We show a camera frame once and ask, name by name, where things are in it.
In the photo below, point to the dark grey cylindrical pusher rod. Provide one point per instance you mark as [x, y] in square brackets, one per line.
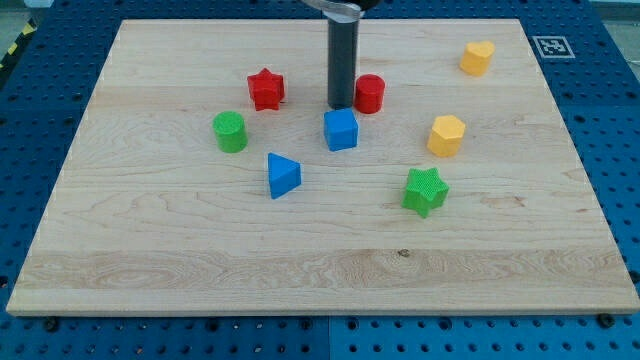
[342, 59]

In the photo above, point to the silver and black rod mount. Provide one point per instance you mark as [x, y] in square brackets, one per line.
[342, 11]

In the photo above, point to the yellow hexagon block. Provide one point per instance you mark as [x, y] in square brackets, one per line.
[446, 136]

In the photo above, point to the red cylinder block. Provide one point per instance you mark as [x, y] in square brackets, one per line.
[369, 93]

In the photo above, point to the blue cube block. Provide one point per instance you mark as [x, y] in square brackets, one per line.
[341, 129]

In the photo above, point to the red star block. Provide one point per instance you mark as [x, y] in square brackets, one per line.
[266, 89]

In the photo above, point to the yellow heart block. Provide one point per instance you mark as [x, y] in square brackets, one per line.
[476, 57]

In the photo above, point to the green cylinder block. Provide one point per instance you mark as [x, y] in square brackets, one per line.
[230, 132]

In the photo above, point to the blue triangle block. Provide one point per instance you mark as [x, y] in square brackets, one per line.
[284, 175]

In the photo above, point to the green star block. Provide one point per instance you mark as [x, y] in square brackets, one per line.
[424, 191]

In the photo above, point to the light wooden board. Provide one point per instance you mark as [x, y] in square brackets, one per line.
[150, 218]

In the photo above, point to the black white fiducial marker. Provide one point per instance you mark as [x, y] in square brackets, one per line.
[553, 47]

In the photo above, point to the black bolt right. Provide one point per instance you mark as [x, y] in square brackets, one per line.
[605, 320]

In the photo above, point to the black bolt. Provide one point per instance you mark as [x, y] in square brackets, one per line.
[51, 324]
[605, 320]

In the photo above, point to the black bolt left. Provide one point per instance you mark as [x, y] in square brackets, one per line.
[51, 324]

